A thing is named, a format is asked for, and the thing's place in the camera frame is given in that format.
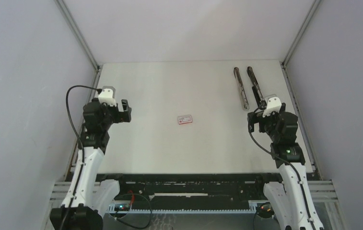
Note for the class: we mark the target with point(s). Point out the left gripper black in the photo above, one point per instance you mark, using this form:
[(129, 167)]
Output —
[(123, 116)]

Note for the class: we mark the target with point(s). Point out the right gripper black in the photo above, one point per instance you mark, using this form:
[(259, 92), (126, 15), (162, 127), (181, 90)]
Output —
[(257, 117)]

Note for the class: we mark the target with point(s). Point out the silver black staple remover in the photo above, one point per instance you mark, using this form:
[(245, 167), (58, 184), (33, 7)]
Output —
[(241, 90)]

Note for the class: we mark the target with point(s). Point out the black stapler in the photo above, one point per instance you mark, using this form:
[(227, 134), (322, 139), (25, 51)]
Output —
[(261, 103)]

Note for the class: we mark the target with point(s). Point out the red white staple box sleeve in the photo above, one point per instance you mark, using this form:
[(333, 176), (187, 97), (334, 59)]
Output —
[(185, 119)]

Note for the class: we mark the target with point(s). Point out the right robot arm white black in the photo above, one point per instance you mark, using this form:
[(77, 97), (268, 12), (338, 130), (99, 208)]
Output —
[(274, 132)]

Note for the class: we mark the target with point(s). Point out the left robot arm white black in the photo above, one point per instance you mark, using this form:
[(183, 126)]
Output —
[(81, 209)]

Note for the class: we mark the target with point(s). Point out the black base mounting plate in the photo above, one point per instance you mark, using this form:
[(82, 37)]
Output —
[(194, 191)]

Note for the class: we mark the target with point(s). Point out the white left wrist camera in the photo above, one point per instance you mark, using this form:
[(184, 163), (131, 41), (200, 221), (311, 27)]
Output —
[(107, 96)]

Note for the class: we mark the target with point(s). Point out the right controller board with wires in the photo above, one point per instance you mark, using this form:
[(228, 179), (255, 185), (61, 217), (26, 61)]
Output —
[(263, 211)]

